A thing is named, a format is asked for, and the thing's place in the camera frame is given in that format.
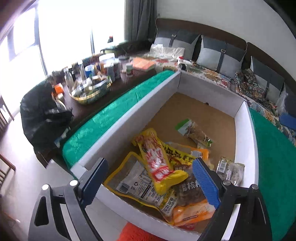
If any gold walnut snack bag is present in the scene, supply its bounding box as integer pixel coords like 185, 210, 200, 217
174, 166, 206, 207

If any orange chicken wing pack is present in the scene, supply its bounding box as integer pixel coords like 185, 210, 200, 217
166, 141, 210, 163

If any yellow egg snack pouch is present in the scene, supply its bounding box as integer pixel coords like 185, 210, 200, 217
104, 152, 177, 225

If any clear green chicken leg pack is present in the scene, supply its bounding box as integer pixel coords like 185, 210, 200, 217
175, 118, 213, 148

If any orange tofu snack pack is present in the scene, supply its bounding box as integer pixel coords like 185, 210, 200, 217
173, 199, 216, 226

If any red spicy fish snack pack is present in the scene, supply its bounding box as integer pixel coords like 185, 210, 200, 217
178, 223, 197, 231

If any yellow chicken feet snack bag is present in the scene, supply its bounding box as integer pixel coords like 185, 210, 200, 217
162, 142, 196, 170

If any green tablecloth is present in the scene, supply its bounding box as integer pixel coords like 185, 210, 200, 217
62, 74, 295, 240

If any red fluffy sleeve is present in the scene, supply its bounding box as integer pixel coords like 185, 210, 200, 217
117, 222, 162, 241

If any white cardboard box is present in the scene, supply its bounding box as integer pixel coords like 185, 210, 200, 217
70, 69, 260, 241

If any black jacket on chair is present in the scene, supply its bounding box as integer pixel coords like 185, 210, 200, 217
20, 80, 73, 152

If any clear plastic bag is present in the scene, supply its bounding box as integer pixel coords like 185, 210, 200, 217
276, 91, 288, 115

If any green gold snack tray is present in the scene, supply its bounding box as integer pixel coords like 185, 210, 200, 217
69, 78, 112, 105

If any floral dark blanket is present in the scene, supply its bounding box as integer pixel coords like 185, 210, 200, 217
235, 68, 266, 102

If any grey cushion right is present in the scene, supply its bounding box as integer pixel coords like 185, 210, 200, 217
250, 56, 285, 103

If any grey cushion middle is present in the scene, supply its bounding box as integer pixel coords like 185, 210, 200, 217
197, 35, 246, 79

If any orange book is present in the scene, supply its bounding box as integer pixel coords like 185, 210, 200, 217
132, 57, 156, 72

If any grey curtain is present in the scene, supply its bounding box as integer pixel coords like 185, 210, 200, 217
125, 0, 157, 41

